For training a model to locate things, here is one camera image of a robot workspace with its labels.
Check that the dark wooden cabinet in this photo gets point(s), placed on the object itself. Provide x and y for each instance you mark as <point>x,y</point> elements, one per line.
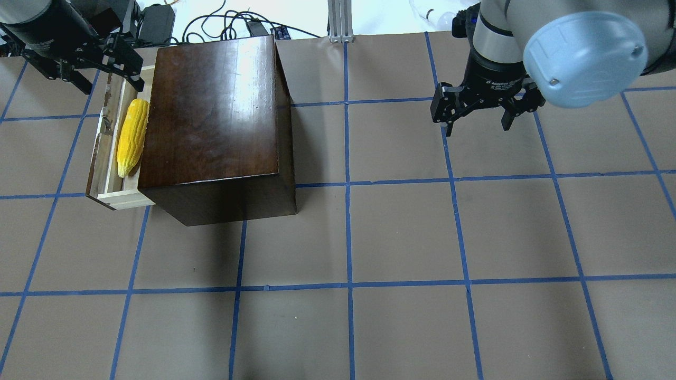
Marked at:
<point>219,142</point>

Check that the yellow corn cob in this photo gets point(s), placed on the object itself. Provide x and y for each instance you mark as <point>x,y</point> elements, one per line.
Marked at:
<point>132,137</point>

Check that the wooden drawer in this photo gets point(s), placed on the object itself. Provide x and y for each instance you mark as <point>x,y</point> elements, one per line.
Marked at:
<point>104,186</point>

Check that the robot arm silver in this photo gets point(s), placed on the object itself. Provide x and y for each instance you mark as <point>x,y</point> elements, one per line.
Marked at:
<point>524,54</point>
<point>105,18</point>

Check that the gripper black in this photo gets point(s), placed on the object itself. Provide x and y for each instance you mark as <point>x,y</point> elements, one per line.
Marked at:
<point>62,32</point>
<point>494,75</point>

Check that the aluminium frame post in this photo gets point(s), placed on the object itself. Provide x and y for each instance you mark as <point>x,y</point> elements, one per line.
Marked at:
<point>340,21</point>

